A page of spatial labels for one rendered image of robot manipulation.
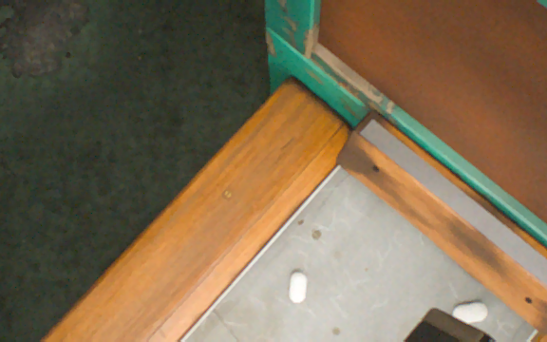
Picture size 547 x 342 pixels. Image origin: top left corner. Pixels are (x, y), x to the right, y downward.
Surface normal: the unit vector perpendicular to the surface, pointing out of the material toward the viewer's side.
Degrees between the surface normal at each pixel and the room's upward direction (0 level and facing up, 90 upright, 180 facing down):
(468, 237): 66
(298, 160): 0
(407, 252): 0
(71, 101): 0
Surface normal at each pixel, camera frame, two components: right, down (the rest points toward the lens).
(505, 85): -0.66, 0.73
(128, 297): -0.03, -0.25
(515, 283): -0.62, 0.56
